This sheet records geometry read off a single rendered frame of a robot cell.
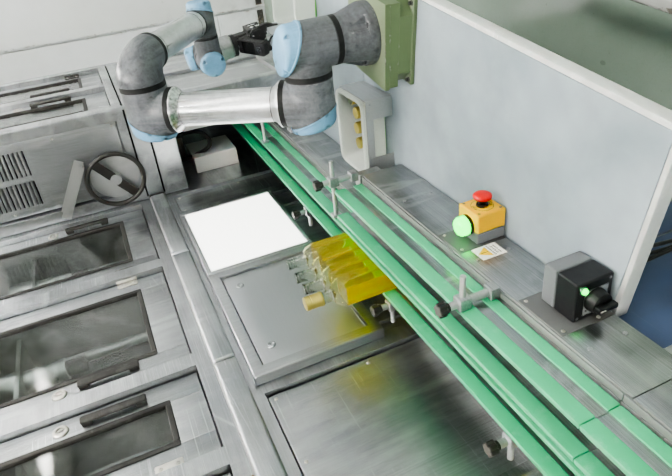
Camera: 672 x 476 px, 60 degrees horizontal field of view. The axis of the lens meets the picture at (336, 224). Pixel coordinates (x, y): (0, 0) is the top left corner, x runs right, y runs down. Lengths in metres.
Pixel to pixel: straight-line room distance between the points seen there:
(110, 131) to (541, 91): 1.60
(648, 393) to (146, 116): 1.22
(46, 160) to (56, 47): 2.74
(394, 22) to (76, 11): 3.77
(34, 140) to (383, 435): 1.57
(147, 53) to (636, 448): 1.29
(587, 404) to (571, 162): 0.40
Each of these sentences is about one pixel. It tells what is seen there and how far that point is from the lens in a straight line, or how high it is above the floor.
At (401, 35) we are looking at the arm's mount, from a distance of 1.42.
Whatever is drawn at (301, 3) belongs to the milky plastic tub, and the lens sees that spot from 1.94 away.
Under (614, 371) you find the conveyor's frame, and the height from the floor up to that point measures 0.86.
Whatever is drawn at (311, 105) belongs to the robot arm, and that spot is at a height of 1.01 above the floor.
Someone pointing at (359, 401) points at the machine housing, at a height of 1.12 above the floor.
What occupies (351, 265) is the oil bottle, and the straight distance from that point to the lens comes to 1.44.
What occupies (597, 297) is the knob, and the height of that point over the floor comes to 0.81.
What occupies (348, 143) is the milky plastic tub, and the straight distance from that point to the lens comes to 1.77.
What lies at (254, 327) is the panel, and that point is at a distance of 1.55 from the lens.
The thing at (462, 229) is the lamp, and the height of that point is 0.85.
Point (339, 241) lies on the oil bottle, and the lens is 1.53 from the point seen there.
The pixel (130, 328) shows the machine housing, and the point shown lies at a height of 1.56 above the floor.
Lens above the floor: 1.46
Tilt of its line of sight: 18 degrees down
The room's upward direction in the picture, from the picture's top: 107 degrees counter-clockwise
